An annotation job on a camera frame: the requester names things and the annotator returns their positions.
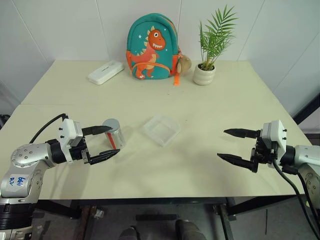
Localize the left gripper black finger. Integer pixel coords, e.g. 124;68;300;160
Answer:
88;148;121;166
81;125;113;137

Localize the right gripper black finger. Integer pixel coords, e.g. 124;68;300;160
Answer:
223;128;262;140
216;152;259;174

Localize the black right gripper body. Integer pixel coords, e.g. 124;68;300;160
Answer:
250;136;279;168

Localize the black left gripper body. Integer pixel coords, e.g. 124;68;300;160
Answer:
70;139;92;165

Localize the red stick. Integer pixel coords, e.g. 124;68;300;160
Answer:
107;132;117;150

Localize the clear square plastic container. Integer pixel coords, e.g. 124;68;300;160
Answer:
143;114;182;148

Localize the white rectangular box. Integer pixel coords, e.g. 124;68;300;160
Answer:
86;60;125;86

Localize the black diagonal metal beam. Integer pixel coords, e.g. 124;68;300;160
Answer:
291;95;320;126

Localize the white ribbed plant pot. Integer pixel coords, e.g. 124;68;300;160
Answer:
192;63;217;86

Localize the dark rounded shape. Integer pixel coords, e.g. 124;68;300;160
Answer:
118;225;141;240
174;219;209;240

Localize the brown plush pendant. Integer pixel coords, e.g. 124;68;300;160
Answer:
176;55;193;76

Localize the green palm plant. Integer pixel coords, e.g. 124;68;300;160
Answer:
198;4;239;71

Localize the teal dinosaur backpack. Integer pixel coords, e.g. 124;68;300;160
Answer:
125;13;183;87

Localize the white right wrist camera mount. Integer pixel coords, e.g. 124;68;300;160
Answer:
259;119;287;164

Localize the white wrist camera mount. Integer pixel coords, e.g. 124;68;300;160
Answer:
56;118;84;163
259;119;287;164

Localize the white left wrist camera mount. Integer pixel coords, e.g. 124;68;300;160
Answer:
56;118;84;163

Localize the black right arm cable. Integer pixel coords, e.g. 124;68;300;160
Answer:
272;159;320;237

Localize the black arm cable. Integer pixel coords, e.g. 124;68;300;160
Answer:
272;159;320;237
29;113;69;145

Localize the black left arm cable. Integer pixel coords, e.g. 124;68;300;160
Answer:
29;113;69;145

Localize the black metal table frame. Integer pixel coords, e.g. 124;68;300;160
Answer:
33;194;305;240

